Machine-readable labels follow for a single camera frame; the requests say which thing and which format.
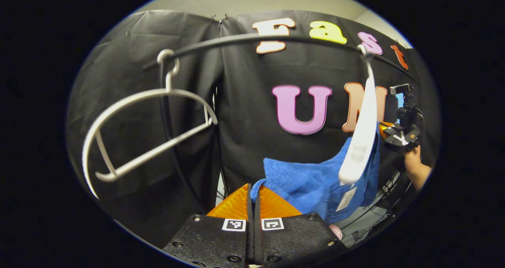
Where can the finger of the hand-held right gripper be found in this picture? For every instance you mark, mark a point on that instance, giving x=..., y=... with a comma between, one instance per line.
x=398, y=137

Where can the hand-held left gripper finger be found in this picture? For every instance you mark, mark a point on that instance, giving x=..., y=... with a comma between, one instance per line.
x=257, y=236
x=250, y=236

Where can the blue shirt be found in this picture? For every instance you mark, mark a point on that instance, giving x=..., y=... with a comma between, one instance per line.
x=307, y=181

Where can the white hanger with wrapped hook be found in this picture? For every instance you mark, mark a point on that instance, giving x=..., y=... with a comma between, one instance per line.
x=363, y=134

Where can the plain white clothes hanger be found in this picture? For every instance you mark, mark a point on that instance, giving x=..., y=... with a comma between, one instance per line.
x=158, y=150

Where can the black clothes rack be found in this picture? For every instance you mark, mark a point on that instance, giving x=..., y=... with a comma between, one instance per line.
x=236, y=38

